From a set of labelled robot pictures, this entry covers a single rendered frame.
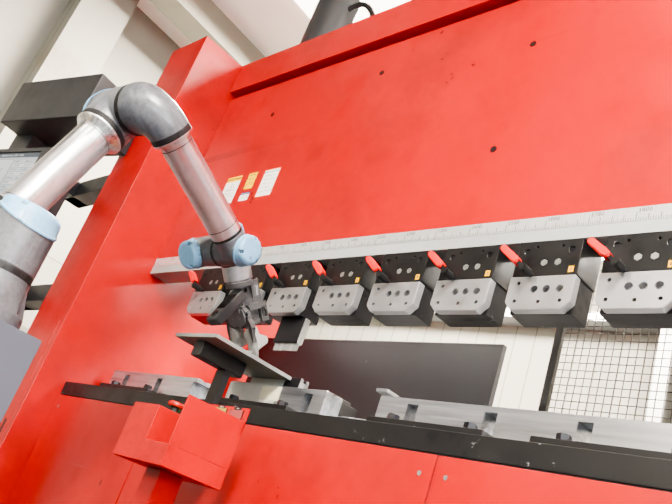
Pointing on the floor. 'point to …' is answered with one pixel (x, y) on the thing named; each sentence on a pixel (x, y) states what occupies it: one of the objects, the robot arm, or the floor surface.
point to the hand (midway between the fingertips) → (245, 357)
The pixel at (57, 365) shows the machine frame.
